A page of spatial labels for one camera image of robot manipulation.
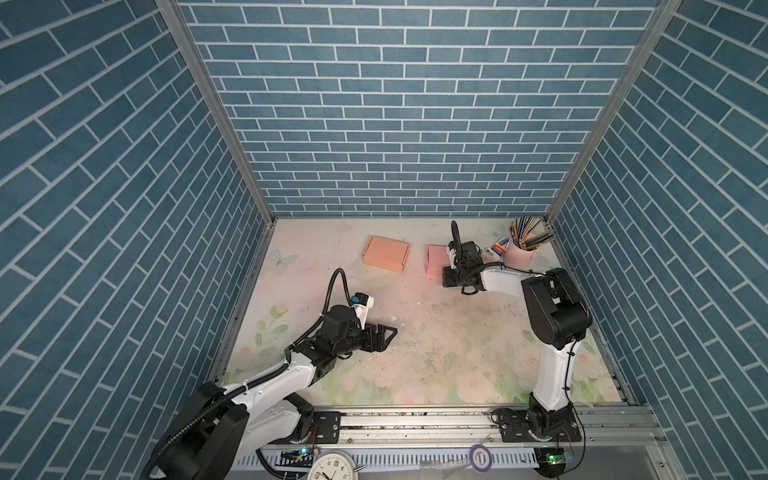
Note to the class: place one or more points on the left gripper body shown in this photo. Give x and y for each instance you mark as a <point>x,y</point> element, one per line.
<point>354,340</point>

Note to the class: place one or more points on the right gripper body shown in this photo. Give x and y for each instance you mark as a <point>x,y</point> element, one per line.
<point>454,277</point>

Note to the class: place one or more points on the pink paper box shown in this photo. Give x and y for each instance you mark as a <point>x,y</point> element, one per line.
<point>437,258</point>

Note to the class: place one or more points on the orange paper box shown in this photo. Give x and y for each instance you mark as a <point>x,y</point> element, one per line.
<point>387,254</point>

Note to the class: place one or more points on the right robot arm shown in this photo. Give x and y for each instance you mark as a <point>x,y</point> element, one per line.
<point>558,318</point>

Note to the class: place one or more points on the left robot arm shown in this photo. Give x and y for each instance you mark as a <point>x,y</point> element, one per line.
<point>219,425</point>

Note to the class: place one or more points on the pink pencil cup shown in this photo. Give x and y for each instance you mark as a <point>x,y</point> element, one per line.
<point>517,258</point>

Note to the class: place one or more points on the coloured pencils bundle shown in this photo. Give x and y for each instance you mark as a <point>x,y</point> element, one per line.
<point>529,233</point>

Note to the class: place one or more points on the white analog clock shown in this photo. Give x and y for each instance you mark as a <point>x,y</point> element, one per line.
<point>334,465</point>

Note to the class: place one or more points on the purple tape roll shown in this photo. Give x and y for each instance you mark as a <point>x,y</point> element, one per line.
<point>480,458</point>

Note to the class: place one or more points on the green lit circuit board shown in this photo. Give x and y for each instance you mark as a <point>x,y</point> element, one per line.
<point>551,462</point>

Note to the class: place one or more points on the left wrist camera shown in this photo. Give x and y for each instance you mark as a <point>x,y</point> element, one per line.
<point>361,304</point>

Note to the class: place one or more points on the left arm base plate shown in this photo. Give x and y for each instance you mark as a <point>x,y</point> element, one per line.
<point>322,427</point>

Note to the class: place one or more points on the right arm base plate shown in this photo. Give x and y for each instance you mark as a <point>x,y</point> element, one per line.
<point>514,427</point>

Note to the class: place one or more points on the aluminium rail frame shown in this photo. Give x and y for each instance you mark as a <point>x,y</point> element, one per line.
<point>400,438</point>

